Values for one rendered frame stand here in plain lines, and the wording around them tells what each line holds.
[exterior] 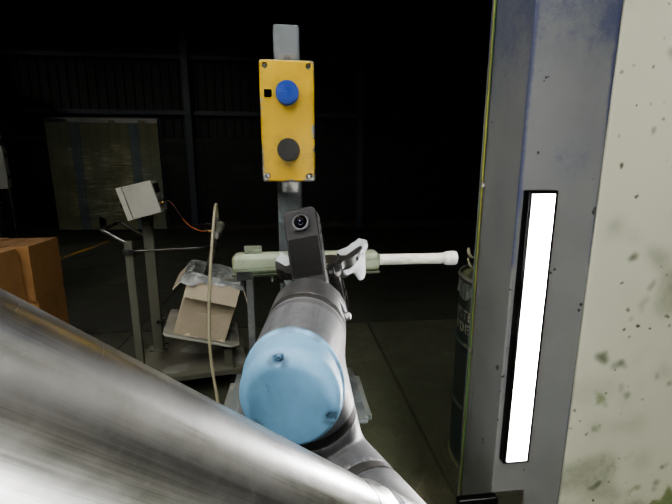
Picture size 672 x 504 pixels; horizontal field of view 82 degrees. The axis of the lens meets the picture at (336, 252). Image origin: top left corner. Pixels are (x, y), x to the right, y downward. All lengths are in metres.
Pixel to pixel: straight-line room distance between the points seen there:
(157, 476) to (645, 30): 1.05
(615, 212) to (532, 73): 0.35
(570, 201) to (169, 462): 0.89
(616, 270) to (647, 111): 0.34
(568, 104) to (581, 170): 0.14
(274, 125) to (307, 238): 0.45
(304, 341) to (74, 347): 0.20
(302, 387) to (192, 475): 0.16
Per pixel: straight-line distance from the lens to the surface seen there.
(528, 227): 0.89
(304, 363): 0.33
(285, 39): 1.01
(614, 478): 1.32
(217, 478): 0.20
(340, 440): 0.40
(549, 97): 0.93
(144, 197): 2.50
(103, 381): 0.18
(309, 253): 0.51
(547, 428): 1.13
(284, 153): 0.89
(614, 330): 1.11
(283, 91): 0.91
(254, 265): 0.81
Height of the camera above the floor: 1.31
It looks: 11 degrees down
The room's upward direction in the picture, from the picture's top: straight up
